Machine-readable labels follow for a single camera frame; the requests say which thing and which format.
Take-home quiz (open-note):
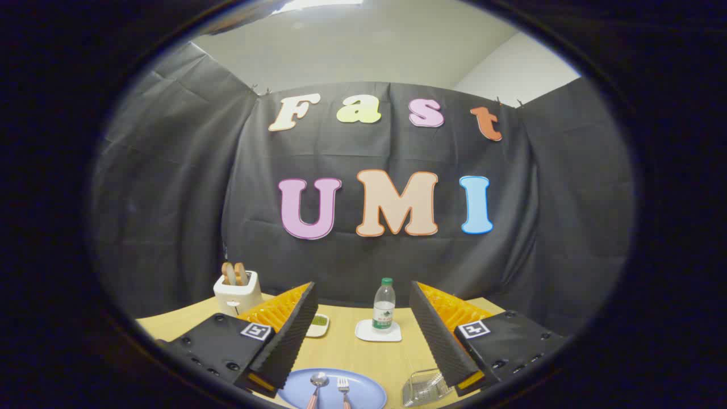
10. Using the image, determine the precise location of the checkered-handle metal spoon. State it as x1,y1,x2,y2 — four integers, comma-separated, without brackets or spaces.
306,372,330,409

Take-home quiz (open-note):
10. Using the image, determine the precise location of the white square coaster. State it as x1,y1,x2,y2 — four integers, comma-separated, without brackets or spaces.
355,319,403,343

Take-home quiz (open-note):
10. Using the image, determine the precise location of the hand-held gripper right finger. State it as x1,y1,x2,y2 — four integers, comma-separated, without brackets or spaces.
409,281,569,397

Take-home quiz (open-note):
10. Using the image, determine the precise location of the blue round plate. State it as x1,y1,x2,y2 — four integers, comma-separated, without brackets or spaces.
278,368,388,409

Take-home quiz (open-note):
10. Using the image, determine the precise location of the clear green-capped water bottle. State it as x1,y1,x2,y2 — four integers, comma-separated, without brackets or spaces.
372,277,396,331

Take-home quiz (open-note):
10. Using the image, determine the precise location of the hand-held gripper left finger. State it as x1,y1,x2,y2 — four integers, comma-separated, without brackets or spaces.
154,281,320,399

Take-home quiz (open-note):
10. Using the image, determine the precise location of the clear plastic drainer basket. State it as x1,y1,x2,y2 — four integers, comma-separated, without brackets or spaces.
402,368,455,407

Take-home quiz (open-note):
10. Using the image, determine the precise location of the white toaster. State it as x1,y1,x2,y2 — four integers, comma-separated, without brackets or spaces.
213,270,264,316

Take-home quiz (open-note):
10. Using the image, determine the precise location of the white divided condiment dish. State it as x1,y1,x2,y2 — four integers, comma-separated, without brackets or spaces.
305,314,330,338

